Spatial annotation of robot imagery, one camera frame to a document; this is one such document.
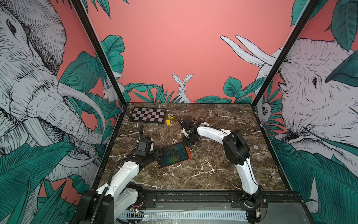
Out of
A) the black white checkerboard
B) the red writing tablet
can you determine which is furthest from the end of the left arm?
the black white checkerboard

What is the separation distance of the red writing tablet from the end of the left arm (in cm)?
12

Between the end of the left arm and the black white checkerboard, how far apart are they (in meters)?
0.29

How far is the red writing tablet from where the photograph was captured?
34.9 inches

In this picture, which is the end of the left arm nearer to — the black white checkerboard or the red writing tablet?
the red writing tablet

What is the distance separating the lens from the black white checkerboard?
1.09m

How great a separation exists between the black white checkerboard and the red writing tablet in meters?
0.23

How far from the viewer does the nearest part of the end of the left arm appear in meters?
0.61
